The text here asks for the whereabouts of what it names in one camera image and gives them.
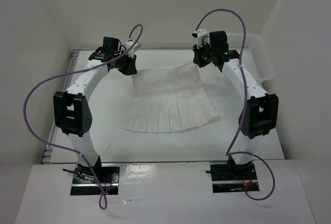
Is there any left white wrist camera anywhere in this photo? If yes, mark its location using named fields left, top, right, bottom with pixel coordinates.
left=124, top=40, right=141, bottom=57

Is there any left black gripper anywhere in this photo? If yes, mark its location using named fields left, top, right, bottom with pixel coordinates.
left=113, top=50, right=137, bottom=76

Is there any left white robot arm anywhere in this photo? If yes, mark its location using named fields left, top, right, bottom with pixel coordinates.
left=53, top=37, right=141, bottom=183

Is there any white plastic mesh basket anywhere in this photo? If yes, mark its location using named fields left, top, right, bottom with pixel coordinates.
left=243, top=33, right=275, bottom=84

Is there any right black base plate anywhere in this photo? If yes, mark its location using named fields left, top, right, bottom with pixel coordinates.
left=205, top=161, right=260, bottom=193

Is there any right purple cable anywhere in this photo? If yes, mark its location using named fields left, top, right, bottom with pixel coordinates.
left=197, top=8, right=277, bottom=201

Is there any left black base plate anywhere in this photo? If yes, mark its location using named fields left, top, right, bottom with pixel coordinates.
left=63, top=165, right=120, bottom=196

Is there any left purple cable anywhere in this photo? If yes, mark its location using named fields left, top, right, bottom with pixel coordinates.
left=22, top=23, right=144, bottom=211

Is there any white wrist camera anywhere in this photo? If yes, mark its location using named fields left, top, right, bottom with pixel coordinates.
left=192, top=28, right=209, bottom=49
left=124, top=40, right=141, bottom=57

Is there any purple cable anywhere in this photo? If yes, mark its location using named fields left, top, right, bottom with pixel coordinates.
left=22, top=23, right=144, bottom=211
left=197, top=8, right=277, bottom=201

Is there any white pleated skirt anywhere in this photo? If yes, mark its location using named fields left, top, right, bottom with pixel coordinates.
left=124, top=63, right=220, bottom=133

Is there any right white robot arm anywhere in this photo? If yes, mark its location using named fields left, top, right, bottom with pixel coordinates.
left=192, top=28, right=279, bottom=179

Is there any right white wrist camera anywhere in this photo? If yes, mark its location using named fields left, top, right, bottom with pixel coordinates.
left=192, top=28, right=209, bottom=49

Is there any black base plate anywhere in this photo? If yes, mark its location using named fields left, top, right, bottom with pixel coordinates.
left=205, top=161, right=260, bottom=193
left=63, top=165, right=120, bottom=196

